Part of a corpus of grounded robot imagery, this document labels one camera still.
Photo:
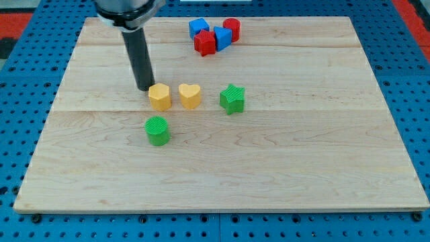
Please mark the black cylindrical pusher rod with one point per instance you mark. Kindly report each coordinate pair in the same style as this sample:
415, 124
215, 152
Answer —
136, 46

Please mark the red star block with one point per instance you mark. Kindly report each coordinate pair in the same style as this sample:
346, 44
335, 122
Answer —
205, 42

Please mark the green star block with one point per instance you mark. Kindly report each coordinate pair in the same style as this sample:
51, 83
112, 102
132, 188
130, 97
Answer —
232, 99

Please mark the yellow pentagon block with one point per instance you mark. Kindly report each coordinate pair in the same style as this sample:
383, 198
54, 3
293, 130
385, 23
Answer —
160, 97

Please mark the blue cube block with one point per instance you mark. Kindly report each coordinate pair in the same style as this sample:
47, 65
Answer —
196, 26

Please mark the yellow heart block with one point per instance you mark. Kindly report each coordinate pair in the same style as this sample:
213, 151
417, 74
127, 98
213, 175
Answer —
190, 95

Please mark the blue triangle block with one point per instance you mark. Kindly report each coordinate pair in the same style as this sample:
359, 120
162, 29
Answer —
223, 37

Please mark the green cylinder block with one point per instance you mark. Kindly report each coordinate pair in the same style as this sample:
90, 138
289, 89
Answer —
157, 131

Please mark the red cylinder block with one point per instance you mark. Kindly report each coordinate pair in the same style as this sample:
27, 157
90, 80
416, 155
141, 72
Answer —
234, 25

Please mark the light wooden board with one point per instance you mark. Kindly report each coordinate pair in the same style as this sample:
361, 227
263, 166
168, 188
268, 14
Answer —
315, 135

